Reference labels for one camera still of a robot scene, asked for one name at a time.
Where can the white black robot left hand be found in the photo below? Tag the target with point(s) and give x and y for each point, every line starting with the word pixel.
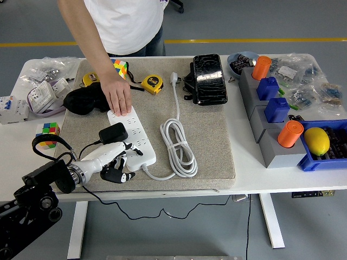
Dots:
pixel 103 157

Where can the person's right hand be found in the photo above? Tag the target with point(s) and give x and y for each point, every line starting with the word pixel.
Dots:
pixel 119 97

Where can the black plug adapter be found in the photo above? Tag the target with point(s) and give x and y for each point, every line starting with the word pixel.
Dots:
pixel 112 132

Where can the white power strip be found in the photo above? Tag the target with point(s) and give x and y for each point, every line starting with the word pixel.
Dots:
pixel 146 159

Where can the person's right forearm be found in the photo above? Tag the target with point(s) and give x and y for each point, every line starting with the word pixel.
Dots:
pixel 95 54

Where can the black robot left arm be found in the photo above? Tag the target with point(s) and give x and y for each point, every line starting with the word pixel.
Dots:
pixel 40 173

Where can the large colourful puzzle cube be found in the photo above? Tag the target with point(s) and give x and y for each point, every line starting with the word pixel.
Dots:
pixel 122 69

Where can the small yellow tape measure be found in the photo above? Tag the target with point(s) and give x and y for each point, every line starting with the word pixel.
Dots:
pixel 90 78

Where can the yellow tape measure black label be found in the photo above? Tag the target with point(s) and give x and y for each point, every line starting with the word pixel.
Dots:
pixel 151 84

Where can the black cloth pouch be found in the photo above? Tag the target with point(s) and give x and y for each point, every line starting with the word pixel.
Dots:
pixel 81 100

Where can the small colourful puzzle cube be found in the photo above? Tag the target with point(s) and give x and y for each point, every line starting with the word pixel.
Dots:
pixel 48 130

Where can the purple tray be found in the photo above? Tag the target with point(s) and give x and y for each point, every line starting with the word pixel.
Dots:
pixel 51 112

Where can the clear bag metal screws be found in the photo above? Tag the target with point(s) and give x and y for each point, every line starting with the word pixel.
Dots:
pixel 46 71

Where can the white table leg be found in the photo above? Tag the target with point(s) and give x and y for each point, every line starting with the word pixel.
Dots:
pixel 77 230
pixel 271 222

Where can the glossy black case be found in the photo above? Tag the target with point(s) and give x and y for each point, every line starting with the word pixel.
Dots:
pixel 210 78

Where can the grey-brown mat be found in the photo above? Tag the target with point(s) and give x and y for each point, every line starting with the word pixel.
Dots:
pixel 206 135

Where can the white circuit breaker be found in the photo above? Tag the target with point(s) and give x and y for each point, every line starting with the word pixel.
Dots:
pixel 13 108

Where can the small metal clip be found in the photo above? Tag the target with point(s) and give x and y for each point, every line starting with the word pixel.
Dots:
pixel 231 79

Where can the blue bowl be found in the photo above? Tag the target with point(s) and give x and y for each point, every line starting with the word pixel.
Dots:
pixel 230 66

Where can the black capacitor pile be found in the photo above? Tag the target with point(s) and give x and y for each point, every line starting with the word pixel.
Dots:
pixel 240 63

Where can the grey peg base block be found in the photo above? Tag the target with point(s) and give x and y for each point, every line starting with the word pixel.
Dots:
pixel 246 81
pixel 256 115
pixel 282 158

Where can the orange cylinder peg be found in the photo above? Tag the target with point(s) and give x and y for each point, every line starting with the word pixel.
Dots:
pixel 261 67
pixel 288 134

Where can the blue block peg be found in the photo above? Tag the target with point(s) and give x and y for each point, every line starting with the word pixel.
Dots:
pixel 276 109
pixel 267 88

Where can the small green plastic piece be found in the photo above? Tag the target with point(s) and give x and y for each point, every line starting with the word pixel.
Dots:
pixel 294 106
pixel 282 91

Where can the clear bag white label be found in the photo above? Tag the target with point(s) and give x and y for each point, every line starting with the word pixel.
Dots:
pixel 287 71

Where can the loose black capacitors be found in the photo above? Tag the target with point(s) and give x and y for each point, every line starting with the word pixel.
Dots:
pixel 295 117

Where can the clear bag blue resistors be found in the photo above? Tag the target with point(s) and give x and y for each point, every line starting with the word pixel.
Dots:
pixel 302 97

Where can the clear bag dark parts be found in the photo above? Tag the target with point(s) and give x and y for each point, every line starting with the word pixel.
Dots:
pixel 310 71

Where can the yellow lemon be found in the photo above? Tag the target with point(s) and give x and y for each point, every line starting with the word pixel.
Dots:
pixel 315 140

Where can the blue plastic bin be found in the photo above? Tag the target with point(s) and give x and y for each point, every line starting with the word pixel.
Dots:
pixel 320 163

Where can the clear bag tan resistors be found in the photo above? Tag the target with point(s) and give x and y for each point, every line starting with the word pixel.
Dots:
pixel 330 90

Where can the black table control panel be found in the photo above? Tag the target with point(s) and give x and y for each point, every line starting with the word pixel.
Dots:
pixel 311 194

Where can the rows of black components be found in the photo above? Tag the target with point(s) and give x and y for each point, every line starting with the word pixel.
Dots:
pixel 339 143

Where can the small white wall socket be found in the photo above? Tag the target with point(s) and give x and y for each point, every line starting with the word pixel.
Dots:
pixel 61 86

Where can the metal bracket under table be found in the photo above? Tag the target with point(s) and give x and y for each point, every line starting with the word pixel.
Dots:
pixel 241 198

